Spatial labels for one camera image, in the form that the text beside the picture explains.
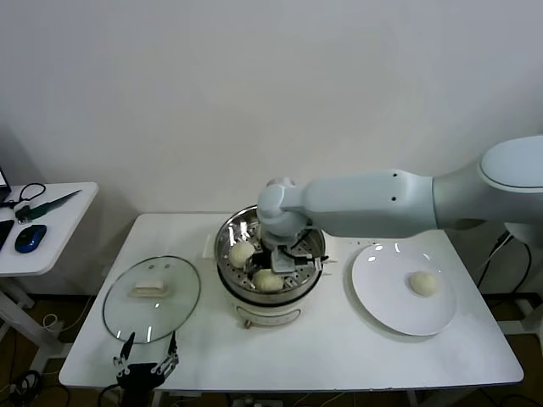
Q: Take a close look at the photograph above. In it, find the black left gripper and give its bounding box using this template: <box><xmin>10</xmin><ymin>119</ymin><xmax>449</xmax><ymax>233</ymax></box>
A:
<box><xmin>112</xmin><ymin>331</ymin><xmax>180</xmax><ymax>407</ymax></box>

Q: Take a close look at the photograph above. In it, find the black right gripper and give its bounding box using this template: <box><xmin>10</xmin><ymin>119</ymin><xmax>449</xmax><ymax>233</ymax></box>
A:
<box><xmin>242</xmin><ymin>247</ymin><xmax>300</xmax><ymax>292</ymax></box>

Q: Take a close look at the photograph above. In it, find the round glass pot lid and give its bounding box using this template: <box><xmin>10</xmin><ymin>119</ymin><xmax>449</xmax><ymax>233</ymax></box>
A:
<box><xmin>103</xmin><ymin>254</ymin><xmax>202</xmax><ymax>344</ymax></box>

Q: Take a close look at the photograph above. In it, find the perforated steel steamer basket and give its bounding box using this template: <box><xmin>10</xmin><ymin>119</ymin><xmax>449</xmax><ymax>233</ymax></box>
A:
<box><xmin>202</xmin><ymin>203</ymin><xmax>339</xmax><ymax>305</ymax></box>

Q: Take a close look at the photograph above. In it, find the white electric cooker pot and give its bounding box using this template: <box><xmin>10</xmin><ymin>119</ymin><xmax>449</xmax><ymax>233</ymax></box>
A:
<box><xmin>216</xmin><ymin>262</ymin><xmax>327</xmax><ymax>331</ymax></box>

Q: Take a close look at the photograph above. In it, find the white round plate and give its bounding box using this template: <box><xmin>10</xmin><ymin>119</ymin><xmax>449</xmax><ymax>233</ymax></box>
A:
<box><xmin>350</xmin><ymin>243</ymin><xmax>458</xmax><ymax>337</ymax></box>

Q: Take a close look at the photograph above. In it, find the white side table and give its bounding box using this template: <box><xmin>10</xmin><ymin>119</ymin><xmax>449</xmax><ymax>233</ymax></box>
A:
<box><xmin>0</xmin><ymin>181</ymin><xmax>101</xmax><ymax>374</ymax></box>

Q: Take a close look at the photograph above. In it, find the blue black computer mouse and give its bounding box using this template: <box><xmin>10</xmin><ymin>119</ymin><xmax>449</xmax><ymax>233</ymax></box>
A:
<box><xmin>14</xmin><ymin>224</ymin><xmax>48</xmax><ymax>254</ymax></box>

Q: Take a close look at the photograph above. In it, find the black flat phone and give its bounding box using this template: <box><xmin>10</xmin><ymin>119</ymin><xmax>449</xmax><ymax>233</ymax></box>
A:
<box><xmin>0</xmin><ymin>219</ymin><xmax>16</xmax><ymax>255</ymax></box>

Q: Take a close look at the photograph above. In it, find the laptop with lit screen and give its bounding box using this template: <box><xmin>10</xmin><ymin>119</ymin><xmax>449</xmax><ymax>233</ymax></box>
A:
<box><xmin>0</xmin><ymin>165</ymin><xmax>13</xmax><ymax>203</ymax></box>

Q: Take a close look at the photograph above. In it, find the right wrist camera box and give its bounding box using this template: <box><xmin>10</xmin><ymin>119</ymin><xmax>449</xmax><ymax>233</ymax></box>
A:
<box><xmin>271</xmin><ymin>247</ymin><xmax>334</xmax><ymax>276</ymax></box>

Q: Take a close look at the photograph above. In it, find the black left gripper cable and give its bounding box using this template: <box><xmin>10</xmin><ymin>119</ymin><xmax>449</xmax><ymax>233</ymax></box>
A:
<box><xmin>99</xmin><ymin>383</ymin><xmax>124</xmax><ymax>407</ymax></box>

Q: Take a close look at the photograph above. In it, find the black cable with adapter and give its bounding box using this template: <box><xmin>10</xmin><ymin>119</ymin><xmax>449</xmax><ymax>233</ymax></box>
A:
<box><xmin>477</xmin><ymin>231</ymin><xmax>534</xmax><ymax>293</ymax></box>

